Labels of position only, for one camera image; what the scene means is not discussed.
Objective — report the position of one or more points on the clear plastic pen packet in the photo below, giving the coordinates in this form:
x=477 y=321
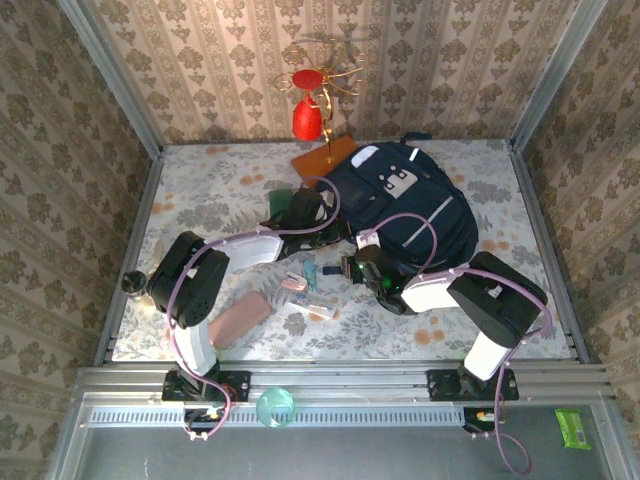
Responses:
x=312 y=305

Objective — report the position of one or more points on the red wine glass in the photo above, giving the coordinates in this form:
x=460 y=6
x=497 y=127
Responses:
x=306 y=120

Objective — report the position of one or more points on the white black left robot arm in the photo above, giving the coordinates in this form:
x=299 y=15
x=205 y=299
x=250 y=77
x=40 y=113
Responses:
x=250 y=250

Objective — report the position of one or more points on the long aluminium base rail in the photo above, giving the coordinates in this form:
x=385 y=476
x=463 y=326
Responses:
x=340 y=380

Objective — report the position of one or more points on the small black circuit board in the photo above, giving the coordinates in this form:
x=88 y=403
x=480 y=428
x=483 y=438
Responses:
x=472 y=422
x=200 y=420

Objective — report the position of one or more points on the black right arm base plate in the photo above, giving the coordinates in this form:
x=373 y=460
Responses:
x=442 y=385

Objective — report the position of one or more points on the dark green notebook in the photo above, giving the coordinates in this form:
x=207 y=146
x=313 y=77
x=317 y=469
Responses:
x=279 y=201

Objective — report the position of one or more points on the aluminium corner post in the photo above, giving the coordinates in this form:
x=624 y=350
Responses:
x=115 y=80
x=556 y=75

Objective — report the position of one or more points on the navy blue backpack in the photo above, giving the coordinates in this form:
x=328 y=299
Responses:
x=450 y=240

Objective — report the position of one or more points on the floral tablecloth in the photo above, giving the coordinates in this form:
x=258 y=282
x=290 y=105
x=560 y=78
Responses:
x=375 y=340

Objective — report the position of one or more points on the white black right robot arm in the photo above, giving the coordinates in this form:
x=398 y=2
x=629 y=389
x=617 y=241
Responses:
x=435 y=292

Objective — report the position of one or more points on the aluminium side rail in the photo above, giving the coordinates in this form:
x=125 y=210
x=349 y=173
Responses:
x=532 y=200
x=137 y=225

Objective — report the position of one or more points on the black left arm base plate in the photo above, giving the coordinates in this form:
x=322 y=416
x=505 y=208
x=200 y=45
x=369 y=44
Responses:
x=240 y=385

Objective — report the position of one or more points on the pink pencil case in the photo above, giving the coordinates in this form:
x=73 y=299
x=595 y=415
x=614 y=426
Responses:
x=240 y=320

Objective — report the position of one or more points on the green snack packet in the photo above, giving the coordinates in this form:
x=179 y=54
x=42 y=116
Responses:
x=572 y=430

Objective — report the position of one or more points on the small pink eraser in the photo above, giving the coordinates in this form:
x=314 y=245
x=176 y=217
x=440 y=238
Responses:
x=294 y=282

